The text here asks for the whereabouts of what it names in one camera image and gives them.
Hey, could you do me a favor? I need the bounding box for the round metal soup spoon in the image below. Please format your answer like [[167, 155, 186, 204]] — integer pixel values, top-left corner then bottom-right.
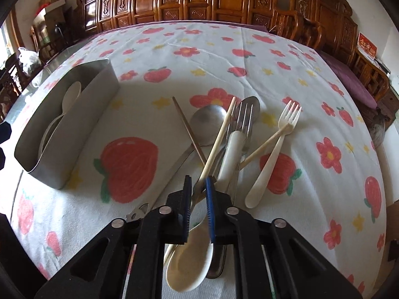
[[125, 104, 228, 222]]

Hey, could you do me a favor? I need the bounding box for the long white plastic spoon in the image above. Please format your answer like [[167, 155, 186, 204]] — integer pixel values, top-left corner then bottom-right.
[[165, 131, 248, 293]]

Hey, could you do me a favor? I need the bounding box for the small white plastic spoon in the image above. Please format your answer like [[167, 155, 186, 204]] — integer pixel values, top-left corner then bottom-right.
[[39, 81, 83, 159]]

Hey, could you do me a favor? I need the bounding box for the strawberry flower print tablecloth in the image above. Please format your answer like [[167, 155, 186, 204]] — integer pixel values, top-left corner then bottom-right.
[[11, 19, 389, 299]]

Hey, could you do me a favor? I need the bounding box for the red card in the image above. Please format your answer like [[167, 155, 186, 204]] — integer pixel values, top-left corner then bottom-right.
[[357, 32, 378, 57]]

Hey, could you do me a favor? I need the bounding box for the carved wooden armchair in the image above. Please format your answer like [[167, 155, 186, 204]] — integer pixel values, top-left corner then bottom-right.
[[271, 9, 323, 50]]

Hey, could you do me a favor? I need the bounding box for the light wooden chopstick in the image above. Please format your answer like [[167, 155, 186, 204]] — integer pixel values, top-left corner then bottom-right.
[[190, 117, 239, 212], [238, 123, 297, 167], [198, 96, 237, 192]]

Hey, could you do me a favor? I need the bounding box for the long purple seat cushion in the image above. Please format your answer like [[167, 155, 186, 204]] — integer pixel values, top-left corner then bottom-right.
[[215, 21, 270, 33]]

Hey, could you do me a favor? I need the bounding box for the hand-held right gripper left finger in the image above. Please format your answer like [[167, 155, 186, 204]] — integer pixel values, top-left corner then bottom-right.
[[34, 175, 193, 299]]

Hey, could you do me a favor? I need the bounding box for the white plastic fork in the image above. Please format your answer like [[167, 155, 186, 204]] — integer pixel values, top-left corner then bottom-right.
[[244, 99, 303, 210]]

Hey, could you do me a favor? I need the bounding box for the oval metal spoon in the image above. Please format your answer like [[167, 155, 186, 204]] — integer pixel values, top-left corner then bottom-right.
[[229, 96, 262, 200]]

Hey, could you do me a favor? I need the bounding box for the dark wooden chair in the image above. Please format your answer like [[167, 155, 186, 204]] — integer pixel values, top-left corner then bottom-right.
[[0, 53, 30, 122]]

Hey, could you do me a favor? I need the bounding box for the clear plastic bag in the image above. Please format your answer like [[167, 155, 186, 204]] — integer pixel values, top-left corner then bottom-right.
[[18, 47, 41, 75]]

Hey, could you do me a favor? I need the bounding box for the stainless steel utensil container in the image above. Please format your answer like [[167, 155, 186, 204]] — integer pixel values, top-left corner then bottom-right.
[[14, 59, 120, 190]]

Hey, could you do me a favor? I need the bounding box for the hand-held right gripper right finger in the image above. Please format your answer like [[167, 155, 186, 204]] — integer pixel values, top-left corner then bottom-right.
[[206, 176, 364, 299]]

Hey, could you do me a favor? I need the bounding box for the dark brown chopstick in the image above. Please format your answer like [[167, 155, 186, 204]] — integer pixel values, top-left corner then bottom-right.
[[172, 96, 209, 167]]

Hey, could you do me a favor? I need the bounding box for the white and red box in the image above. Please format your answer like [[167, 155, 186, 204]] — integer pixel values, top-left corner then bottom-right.
[[34, 1, 67, 16]]

